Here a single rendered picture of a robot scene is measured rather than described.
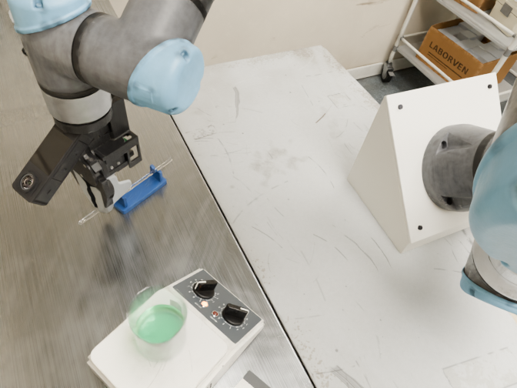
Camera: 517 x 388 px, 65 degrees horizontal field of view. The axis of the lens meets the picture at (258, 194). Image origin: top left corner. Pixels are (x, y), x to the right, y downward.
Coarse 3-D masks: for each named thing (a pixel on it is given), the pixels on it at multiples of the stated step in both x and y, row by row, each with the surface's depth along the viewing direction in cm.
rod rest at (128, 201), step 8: (152, 168) 72; (152, 176) 74; (160, 176) 72; (144, 184) 73; (152, 184) 73; (160, 184) 73; (128, 192) 71; (136, 192) 71; (144, 192) 72; (152, 192) 73; (120, 200) 68; (128, 200) 70; (136, 200) 70; (120, 208) 69; (128, 208) 69
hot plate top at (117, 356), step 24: (192, 312) 52; (120, 336) 49; (192, 336) 50; (216, 336) 50; (96, 360) 47; (120, 360) 47; (144, 360) 47; (192, 360) 48; (216, 360) 48; (120, 384) 45; (144, 384) 46; (168, 384) 46; (192, 384) 46
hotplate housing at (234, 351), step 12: (240, 300) 60; (264, 324) 58; (252, 336) 56; (228, 348) 51; (240, 348) 53; (228, 360) 51; (96, 372) 48; (216, 372) 50; (108, 384) 47; (204, 384) 49
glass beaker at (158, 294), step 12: (156, 288) 45; (168, 288) 45; (132, 300) 43; (144, 300) 46; (156, 300) 47; (168, 300) 47; (180, 300) 45; (132, 312) 44; (132, 324) 44; (180, 336) 44; (144, 348) 44; (156, 348) 43; (168, 348) 44; (180, 348) 47; (156, 360) 46; (168, 360) 47
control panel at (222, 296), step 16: (176, 288) 56; (192, 288) 57; (224, 288) 60; (192, 304) 54; (208, 304) 56; (224, 304) 57; (240, 304) 59; (208, 320) 53; (224, 320) 55; (256, 320) 57; (240, 336) 53
